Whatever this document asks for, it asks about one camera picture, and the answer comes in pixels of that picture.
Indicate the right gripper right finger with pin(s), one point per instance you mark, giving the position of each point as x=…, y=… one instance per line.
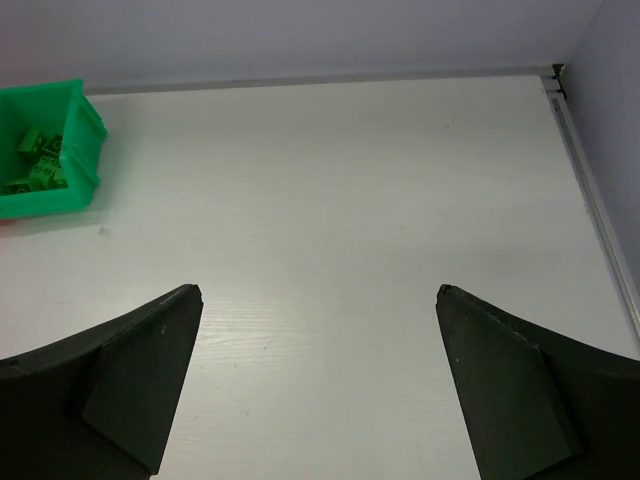
x=538, y=404

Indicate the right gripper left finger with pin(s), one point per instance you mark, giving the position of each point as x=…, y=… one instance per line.
x=100, y=404

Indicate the small green lego brick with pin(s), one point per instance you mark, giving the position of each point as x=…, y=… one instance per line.
x=43, y=170

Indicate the green curved lego brick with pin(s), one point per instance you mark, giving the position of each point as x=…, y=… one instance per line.
x=53, y=146

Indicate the green lego brick in bin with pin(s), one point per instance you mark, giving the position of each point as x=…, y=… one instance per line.
x=58, y=180
x=18, y=186

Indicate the green sloped lego in bin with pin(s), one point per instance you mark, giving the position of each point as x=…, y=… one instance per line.
x=32, y=142

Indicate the green plastic bin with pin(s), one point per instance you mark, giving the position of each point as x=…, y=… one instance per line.
x=57, y=108

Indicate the aluminium table edge rail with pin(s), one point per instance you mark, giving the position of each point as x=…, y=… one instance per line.
x=621, y=275

